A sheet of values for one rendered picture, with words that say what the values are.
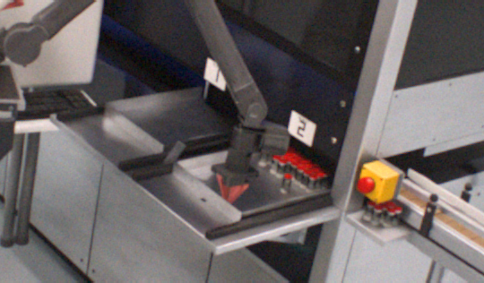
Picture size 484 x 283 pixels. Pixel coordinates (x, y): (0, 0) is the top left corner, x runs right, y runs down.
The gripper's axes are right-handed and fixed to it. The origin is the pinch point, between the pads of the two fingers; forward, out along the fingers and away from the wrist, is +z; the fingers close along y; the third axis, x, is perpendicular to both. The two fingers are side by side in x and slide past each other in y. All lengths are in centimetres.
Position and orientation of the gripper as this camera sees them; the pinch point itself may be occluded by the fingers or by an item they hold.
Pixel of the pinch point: (226, 202)
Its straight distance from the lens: 256.3
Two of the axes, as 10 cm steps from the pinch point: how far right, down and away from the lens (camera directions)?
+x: -6.4, -4.3, 6.4
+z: -2.4, 9.0, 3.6
